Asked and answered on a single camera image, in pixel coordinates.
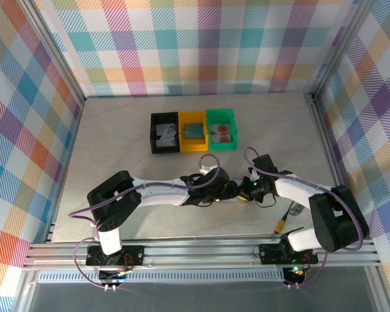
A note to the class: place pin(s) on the white card grey print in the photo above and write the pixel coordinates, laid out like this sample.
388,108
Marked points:
161,129
169,139

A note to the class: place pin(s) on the aluminium frame post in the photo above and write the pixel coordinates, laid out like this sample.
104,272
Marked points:
340,48
55,48

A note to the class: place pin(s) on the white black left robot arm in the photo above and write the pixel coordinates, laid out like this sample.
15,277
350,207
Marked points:
162,191

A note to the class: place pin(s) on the wide aluminium frame rail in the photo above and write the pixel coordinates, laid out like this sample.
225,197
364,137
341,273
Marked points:
198,253

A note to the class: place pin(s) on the black plastic bin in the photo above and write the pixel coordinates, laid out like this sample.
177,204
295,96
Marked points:
152,130

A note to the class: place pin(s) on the white card red circles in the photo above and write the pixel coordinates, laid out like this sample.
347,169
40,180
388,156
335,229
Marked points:
225,138
221,128

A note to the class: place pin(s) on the yellow plastic bin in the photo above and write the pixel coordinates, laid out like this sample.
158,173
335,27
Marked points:
191,116

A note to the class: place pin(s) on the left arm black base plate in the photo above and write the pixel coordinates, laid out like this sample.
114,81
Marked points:
136,255

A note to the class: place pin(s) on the grey metal bracket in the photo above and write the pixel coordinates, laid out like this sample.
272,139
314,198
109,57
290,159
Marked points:
297,209

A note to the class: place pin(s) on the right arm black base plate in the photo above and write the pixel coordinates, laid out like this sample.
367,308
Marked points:
266,255

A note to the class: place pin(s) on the green plastic bin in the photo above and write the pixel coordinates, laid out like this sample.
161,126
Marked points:
221,114

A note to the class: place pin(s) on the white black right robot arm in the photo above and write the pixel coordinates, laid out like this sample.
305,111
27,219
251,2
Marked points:
292,187

